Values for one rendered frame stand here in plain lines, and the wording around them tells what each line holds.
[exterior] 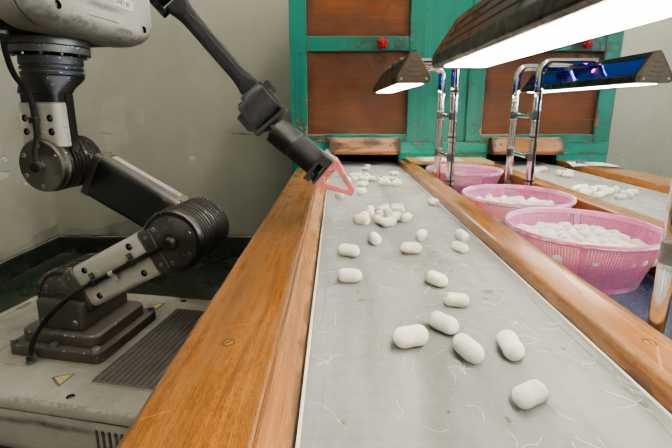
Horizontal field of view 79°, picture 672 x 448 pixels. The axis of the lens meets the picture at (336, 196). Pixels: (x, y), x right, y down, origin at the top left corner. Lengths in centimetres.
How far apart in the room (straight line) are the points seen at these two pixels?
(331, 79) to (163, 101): 144
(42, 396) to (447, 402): 76
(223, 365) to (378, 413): 14
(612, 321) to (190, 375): 42
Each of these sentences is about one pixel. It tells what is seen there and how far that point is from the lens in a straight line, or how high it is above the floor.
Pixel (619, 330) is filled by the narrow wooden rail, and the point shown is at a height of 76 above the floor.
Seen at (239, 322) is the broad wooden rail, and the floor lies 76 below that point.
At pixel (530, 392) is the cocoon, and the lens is 40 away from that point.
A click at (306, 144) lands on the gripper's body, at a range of 81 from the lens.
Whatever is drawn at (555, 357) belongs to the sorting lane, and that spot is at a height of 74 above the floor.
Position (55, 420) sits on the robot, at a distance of 97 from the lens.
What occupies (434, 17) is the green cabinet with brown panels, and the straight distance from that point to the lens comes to 185.
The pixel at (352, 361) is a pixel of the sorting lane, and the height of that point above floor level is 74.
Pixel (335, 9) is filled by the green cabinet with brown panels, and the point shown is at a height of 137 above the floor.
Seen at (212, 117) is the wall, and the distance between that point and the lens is 283.
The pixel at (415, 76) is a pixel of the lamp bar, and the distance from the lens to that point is 100.
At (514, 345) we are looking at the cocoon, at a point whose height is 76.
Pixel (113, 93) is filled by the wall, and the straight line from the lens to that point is 307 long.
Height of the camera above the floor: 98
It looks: 12 degrees down
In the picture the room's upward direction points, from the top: straight up
